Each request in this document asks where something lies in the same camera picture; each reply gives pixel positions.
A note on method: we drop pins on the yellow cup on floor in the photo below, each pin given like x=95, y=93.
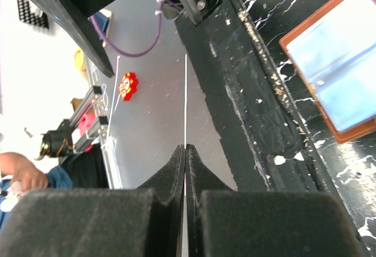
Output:
x=79, y=60

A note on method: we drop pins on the brown leather card holder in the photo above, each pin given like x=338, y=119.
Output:
x=333, y=51

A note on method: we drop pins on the blue wallet on floor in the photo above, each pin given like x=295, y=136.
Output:
x=103, y=19

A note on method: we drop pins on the white zip tie on floor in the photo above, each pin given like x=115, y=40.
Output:
x=113, y=95

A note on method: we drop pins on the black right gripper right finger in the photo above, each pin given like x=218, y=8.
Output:
x=224, y=222

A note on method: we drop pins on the person's hand in background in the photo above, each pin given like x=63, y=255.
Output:
x=23, y=171

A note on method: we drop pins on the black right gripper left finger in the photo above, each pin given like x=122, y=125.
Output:
x=146, y=221

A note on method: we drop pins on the red toy on floor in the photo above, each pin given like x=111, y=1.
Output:
x=128, y=86

